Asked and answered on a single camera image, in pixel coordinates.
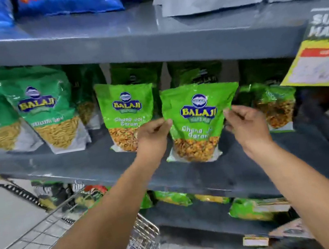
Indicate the person's right hand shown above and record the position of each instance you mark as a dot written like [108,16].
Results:
[250,127]

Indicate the person's left hand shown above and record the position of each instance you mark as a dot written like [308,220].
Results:
[151,142]

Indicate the person's left thumb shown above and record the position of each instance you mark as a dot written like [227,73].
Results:
[163,123]

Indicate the person's right thumb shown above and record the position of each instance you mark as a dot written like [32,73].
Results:
[231,111]

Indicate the light green snack packet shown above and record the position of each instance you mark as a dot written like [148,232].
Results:
[200,107]
[124,104]

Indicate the person's left forearm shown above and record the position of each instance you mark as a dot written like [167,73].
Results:
[105,222]

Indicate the person's right forearm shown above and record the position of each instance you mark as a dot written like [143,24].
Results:
[312,192]

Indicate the dark green mixture packet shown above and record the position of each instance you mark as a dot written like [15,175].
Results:
[276,105]

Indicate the dark green snack packet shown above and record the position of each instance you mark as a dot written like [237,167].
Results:
[136,74]
[195,73]

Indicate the flat green snack packet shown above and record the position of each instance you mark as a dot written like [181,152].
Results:
[173,197]
[249,208]

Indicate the flat yellow snack packet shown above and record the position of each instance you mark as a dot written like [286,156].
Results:
[212,198]

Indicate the grey metal shelf rack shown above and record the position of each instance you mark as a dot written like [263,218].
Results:
[138,37]

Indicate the red packet in cart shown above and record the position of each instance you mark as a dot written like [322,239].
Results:
[95,191]

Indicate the yellow promotional sign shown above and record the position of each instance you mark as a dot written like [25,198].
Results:
[323,63]

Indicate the yellow shelf price tag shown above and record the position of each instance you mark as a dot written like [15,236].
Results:
[255,241]

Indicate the dark packet in cart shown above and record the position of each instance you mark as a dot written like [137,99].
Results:
[51,193]

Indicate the flat brown packet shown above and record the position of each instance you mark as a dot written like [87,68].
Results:
[291,230]

